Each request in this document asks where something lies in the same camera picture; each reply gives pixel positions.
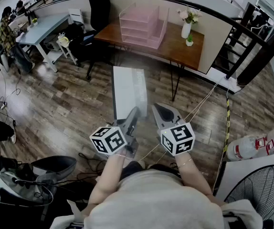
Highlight person's beige shirt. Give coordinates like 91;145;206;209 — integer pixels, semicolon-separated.
83;169;225;229

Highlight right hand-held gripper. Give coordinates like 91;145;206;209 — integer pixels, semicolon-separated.
152;103;196;157

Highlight white grey notebook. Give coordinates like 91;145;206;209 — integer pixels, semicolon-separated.
112;65;148;125

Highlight white ribbed vase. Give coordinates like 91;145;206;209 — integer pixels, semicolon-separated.
181;20;192;39

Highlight yellow black striped cable cover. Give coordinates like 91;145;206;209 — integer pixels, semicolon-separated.
222;98;232;157

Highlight beige partition with black rail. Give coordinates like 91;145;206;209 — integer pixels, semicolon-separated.
24;0;274;88

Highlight person's left forearm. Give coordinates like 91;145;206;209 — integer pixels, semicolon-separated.
86;153;126;214

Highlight pink flower bouquet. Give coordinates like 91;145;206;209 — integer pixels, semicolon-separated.
177;6;203;25

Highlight person's black trousers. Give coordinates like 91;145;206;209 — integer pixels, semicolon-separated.
120;161;182;180

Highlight dark stair railing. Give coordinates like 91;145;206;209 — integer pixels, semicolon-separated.
211;1;274;88

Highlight person's right forearm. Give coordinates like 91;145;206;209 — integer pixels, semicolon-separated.
174;151;226;205

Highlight black floor fan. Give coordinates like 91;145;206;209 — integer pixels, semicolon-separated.
224;165;274;229

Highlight blue grey desk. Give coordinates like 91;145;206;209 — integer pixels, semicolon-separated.
15;12;71;73

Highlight white slatted stand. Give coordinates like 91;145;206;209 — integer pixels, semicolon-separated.
68;8;84;25

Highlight grey and black bag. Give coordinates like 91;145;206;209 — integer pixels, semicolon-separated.
0;155;78;208

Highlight white cable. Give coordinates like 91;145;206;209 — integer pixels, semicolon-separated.
137;76;226;163

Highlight gold bangle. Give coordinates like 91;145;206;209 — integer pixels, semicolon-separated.
176;157;193;169

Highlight yellow green plastic jug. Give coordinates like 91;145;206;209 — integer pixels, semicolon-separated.
57;32;70;45

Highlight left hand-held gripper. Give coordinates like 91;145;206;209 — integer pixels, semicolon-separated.
89;106;142;158

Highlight brown wooden table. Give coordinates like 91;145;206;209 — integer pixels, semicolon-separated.
93;18;205;102

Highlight black floor cable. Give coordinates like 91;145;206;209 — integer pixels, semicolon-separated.
0;63;21;109

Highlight pink mesh tray organizer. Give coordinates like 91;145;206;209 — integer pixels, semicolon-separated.
119;1;170;50

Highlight white step stool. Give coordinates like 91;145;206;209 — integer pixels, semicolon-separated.
55;36;78;65

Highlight black office chair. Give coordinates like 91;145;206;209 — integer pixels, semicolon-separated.
68;0;111;81

